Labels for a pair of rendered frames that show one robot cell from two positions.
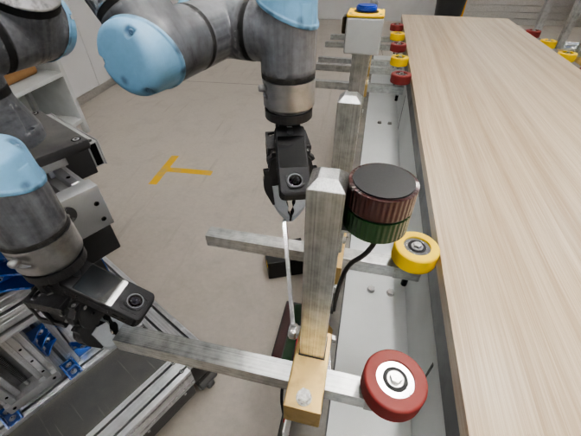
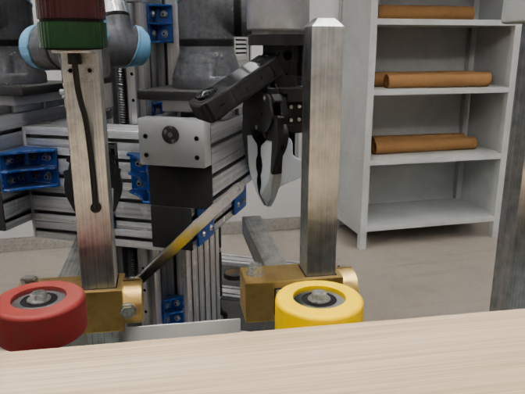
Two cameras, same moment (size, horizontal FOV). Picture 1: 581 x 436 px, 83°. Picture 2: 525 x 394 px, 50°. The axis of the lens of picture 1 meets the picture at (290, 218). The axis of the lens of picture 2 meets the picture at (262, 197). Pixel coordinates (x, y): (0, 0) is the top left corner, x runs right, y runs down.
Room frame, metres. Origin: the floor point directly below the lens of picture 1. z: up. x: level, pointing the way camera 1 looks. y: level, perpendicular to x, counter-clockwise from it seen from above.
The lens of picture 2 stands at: (0.19, -0.64, 1.13)
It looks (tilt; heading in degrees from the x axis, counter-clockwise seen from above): 15 degrees down; 67
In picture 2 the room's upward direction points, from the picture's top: straight up
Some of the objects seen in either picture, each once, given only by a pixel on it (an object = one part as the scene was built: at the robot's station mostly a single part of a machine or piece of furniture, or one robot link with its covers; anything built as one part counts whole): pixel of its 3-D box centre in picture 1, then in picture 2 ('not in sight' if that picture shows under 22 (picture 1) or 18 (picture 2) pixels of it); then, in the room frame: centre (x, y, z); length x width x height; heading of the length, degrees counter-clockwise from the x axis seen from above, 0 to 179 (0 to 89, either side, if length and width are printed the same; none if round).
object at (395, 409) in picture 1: (387, 394); (44, 349); (0.18, -0.13, 0.85); 0.08 x 0.08 x 0.11
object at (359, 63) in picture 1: (348, 147); (523, 213); (0.75, -0.15, 0.93); 0.05 x 0.04 x 0.45; 167
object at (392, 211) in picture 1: (381, 191); (70, 6); (0.24, -0.08, 1.16); 0.06 x 0.06 x 0.02
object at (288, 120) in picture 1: (288, 141); (282, 85); (0.49, 0.00, 1.08); 0.09 x 0.08 x 0.12; 7
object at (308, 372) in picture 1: (312, 368); (80, 305); (0.22, -0.03, 0.85); 0.13 x 0.06 x 0.05; 167
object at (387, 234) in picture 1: (376, 213); (73, 35); (0.24, -0.08, 1.14); 0.06 x 0.06 x 0.02
